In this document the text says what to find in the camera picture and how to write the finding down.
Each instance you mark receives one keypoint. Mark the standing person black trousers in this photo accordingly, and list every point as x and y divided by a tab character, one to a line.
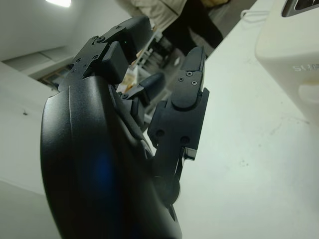
199	30

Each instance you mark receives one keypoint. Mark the white two-slot toaster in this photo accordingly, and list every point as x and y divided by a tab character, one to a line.
286	44

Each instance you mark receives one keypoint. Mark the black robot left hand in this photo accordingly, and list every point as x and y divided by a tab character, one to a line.
94	149

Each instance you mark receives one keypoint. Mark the ceiling light panel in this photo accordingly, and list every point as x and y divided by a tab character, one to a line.
58	2

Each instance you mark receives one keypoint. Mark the white shelf rack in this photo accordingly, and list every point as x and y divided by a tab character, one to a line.
149	57

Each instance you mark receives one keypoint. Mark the brown framed window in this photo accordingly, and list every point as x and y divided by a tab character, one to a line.
56	76

